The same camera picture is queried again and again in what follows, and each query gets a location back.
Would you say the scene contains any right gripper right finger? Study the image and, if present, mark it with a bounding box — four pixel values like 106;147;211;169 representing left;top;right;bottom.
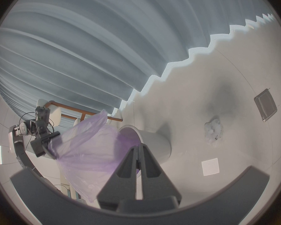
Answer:
139;144;182;206

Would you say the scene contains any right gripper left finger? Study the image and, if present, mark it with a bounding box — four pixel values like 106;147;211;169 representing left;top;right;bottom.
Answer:
96;146;139;204

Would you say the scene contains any purple plastic bag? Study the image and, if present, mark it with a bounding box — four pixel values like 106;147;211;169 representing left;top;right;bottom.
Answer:
48;109;143;203

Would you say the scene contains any white trash bin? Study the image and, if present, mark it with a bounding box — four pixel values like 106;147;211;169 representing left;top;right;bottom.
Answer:
118;125;172;180

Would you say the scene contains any wooden chair white cushion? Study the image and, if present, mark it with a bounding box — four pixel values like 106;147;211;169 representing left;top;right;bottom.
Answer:
36;99;123;132

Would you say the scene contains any pale blue curtain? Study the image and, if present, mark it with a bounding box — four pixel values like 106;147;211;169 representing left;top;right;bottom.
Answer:
0;0;275;126

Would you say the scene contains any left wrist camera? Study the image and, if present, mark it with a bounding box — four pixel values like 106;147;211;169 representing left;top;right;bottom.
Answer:
29;120;39;135

